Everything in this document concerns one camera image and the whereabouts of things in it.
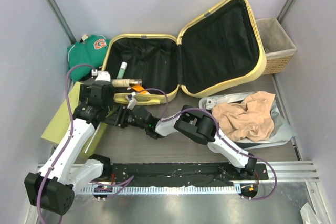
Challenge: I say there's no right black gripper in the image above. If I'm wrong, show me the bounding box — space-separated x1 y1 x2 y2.
103 104 148 129

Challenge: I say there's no yellow-green drawer box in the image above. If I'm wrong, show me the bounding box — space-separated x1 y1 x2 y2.
41 82 107 158

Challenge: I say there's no yellow hard-shell suitcase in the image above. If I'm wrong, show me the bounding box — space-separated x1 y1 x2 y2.
102 0 266 105

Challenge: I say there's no beige sock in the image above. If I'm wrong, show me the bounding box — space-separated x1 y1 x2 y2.
212 91 275 142

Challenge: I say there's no white plastic mesh basket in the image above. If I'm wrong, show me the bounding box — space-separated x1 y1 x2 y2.
198 92 295 150

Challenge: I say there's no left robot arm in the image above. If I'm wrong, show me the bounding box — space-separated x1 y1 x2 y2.
24 81 114 216

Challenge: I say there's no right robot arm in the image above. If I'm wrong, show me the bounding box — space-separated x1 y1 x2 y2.
104 105 257 179

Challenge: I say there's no beige cosmetic bottle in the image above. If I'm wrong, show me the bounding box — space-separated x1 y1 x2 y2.
111 79 142 88

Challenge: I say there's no orange tube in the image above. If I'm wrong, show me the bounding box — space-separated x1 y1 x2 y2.
131 85 150 94

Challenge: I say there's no green white tube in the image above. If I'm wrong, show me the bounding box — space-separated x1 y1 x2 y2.
117 62 128 79

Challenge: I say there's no green jersey with G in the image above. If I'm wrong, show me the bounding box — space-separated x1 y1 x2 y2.
66 35 110 82

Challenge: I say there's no wicker basket with liner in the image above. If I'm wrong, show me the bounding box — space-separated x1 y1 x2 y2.
256 18 297 74

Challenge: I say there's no white crumpled plastic bag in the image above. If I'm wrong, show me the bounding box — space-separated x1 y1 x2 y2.
300 203 322 224

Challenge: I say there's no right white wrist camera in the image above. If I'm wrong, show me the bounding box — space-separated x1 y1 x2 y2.
126 92 138 110

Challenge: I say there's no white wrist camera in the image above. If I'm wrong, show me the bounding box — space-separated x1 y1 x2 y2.
91 69 111 82
126 92 138 110

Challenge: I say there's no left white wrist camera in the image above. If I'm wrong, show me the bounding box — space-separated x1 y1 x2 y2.
91 69 111 82

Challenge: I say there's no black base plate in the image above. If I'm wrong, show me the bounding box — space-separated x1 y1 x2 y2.
94 162 269 187

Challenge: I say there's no white slotted cable duct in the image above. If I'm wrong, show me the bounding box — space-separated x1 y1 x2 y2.
78 184 241 195

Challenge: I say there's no aluminium rail frame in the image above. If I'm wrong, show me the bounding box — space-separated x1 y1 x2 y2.
25 140 322 224

